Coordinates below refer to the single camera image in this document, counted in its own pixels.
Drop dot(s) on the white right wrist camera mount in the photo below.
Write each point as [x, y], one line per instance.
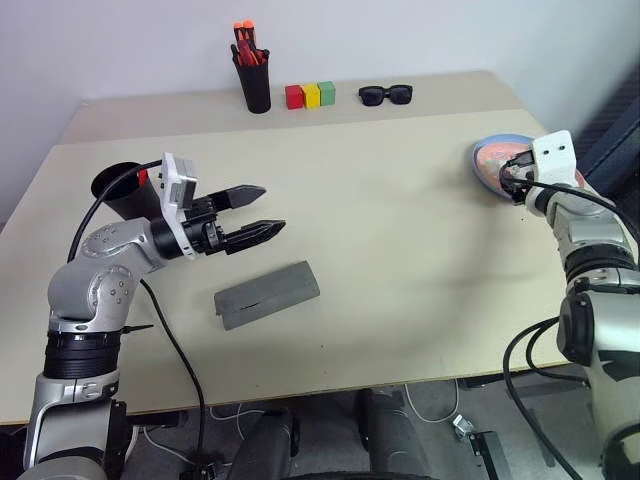
[555, 160]

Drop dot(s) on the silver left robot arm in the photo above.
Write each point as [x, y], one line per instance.
[90, 290]

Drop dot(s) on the dark ribbed wall panel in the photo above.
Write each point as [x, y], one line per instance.
[615, 135]

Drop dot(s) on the grey glasses case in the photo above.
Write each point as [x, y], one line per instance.
[267, 295]

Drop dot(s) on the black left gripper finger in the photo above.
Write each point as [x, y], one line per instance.
[240, 196]
[255, 235]

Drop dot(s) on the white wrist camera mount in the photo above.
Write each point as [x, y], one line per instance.
[172, 185]
[555, 160]

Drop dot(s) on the red black pen orange tip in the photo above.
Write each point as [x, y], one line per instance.
[247, 31]
[236, 32]

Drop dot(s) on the pink plate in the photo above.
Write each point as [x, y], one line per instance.
[500, 146]

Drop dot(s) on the yellow wooden block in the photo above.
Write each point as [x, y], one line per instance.
[311, 95]

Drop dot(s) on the red wooden block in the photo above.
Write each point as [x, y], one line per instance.
[294, 97]

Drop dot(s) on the blue plate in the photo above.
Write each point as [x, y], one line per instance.
[477, 167]

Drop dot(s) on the black table frame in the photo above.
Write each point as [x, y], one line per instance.
[520, 382]

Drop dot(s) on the metal caster wheel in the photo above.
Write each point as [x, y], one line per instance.
[464, 427]

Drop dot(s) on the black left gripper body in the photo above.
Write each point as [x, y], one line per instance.
[202, 230]

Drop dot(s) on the black pen holder cup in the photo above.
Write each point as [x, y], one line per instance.
[256, 90]
[130, 202]

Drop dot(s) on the green wooden block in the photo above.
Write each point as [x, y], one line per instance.
[327, 93]

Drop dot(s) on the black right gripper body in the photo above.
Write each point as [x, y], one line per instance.
[512, 187]

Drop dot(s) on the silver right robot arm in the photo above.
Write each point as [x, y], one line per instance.
[590, 235]

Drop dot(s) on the black sunglasses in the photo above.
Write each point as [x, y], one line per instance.
[372, 96]

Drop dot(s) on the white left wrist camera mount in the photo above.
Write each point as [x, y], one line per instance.
[172, 185]

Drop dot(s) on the dark rounded shape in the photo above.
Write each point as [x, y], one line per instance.
[395, 440]
[265, 445]

